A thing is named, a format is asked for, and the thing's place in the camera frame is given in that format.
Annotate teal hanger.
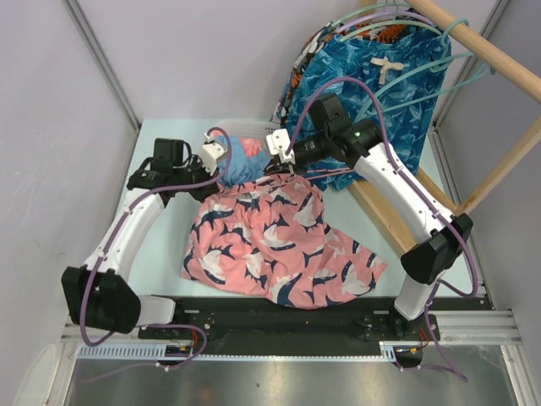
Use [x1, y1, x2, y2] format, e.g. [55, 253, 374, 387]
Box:
[374, 18, 496, 113]

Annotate wooden hanging rod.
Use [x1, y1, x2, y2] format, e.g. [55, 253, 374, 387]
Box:
[407, 0, 540, 103]

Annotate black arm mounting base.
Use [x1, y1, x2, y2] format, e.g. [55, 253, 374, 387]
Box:
[139, 295, 495, 369]

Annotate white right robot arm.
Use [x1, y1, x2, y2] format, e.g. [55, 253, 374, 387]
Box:
[264, 94, 473, 339]

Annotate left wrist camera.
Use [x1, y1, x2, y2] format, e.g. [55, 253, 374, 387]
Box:
[199, 129, 230, 175]

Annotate purple hanger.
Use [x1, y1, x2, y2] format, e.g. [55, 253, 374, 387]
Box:
[332, 10, 442, 39]

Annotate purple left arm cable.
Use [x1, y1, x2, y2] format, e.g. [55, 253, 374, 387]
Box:
[79, 126, 232, 384]

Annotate pink shark print shorts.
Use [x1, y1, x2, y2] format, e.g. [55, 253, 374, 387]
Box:
[181, 174, 387, 310]

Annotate wooden rack base frame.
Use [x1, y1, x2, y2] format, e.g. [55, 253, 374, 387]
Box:
[348, 168, 457, 255]

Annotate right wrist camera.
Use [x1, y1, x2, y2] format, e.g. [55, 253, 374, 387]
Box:
[265, 129, 295, 164]

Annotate white drawstring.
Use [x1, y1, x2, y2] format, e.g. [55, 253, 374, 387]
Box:
[370, 57, 405, 85]

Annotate light blue garment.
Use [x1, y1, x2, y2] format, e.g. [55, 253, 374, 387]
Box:
[219, 135, 271, 188]

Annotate aluminium corner post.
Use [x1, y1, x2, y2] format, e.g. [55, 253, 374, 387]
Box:
[63, 0, 143, 130]

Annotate mint green hanger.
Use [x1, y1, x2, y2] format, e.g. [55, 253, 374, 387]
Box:
[331, 1, 434, 32]

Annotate pink wire hanger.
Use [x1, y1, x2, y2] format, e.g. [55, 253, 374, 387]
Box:
[219, 167, 361, 190]

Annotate white cable duct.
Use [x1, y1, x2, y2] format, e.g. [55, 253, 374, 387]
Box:
[78, 341, 401, 363]

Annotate white plastic laundry basket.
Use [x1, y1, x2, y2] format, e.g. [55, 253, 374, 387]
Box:
[216, 119, 281, 141]

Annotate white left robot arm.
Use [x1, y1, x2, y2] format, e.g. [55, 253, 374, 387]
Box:
[61, 136, 231, 343]

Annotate blue shark print shorts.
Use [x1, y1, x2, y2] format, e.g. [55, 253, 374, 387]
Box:
[281, 27, 446, 173]

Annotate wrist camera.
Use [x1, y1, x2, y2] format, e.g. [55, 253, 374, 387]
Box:
[199, 129, 230, 175]
[265, 129, 295, 164]

